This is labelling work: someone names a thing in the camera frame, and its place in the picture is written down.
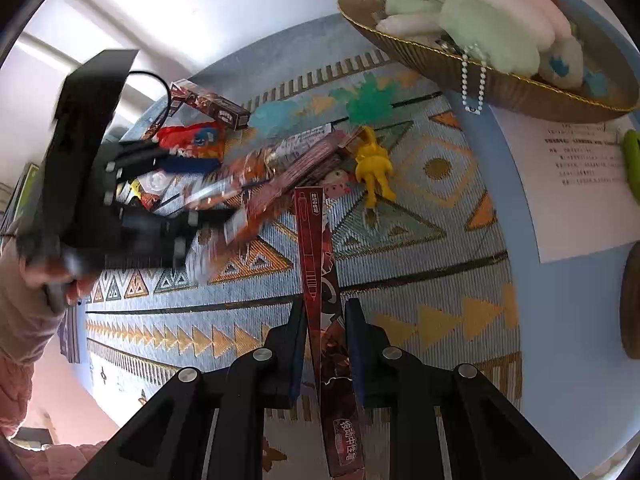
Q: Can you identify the person's left forearm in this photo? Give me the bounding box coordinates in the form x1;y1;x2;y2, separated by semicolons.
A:
0;232;68;361

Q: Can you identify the pale pink plush toy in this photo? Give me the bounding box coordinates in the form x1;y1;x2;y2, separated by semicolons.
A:
472;0;572;46

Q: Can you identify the small white plush toy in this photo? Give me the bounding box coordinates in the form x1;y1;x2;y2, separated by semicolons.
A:
375;11;445;37

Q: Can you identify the blue desktop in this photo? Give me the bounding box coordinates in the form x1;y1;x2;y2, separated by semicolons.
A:
65;0;640;480

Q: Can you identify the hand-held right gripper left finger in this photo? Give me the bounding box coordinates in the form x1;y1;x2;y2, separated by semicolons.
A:
75;297;308;480

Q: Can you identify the pink round toy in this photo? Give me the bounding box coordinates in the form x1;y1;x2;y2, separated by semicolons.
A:
321;169;352;197

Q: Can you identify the patterned woven table mat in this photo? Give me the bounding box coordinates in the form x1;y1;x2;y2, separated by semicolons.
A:
82;15;523;480

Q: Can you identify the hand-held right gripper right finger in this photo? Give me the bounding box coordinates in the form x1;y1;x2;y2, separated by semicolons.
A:
344;297;586;480

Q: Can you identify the person's left hand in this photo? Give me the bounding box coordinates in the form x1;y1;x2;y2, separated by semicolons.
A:
20;259;96;306

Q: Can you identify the green rubber toy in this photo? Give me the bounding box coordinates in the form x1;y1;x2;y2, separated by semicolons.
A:
345;72;401;123

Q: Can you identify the pale blue white plush toy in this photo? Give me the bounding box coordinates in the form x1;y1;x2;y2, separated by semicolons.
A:
539;35;610;97

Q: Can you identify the gold ribbed plate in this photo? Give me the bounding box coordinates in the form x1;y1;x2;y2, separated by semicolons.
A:
337;0;640;123

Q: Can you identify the black cable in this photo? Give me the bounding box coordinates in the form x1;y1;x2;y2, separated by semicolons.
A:
125;70;173;128

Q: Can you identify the green cover book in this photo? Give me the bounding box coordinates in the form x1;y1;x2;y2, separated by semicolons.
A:
10;162;43;221

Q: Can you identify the dark red pen box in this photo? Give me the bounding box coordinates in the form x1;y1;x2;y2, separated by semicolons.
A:
292;186;368;478

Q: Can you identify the pink fluffy clothing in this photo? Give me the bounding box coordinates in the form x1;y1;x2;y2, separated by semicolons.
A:
0;355;108;480

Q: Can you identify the green soft toy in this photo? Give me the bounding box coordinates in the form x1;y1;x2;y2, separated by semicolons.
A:
620;129;640;196

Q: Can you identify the light teal rubber toy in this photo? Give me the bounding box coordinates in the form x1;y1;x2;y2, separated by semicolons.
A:
247;100;301;138

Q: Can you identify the white paper sheet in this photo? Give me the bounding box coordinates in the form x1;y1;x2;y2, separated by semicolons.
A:
492;105;640;264

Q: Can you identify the shiny illustrated pen box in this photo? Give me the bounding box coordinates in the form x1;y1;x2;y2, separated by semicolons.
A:
150;160;281;211

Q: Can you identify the brown fuzzy object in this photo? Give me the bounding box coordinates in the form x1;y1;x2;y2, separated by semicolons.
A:
620;242;640;361

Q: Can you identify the yellow toy figure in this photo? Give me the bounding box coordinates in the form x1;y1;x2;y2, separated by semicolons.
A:
352;127;397;209

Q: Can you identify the red toy in clear bag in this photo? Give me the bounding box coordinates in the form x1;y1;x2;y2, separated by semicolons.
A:
152;121;227;161

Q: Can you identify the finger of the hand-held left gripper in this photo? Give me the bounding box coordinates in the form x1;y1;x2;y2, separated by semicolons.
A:
122;208;246;268
100;140;222;206

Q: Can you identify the maroon pen box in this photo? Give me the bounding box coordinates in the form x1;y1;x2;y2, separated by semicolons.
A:
170;79;251;129
240;130;348;211

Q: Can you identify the pale green plush with chain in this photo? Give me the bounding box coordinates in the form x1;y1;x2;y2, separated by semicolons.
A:
439;0;542;113

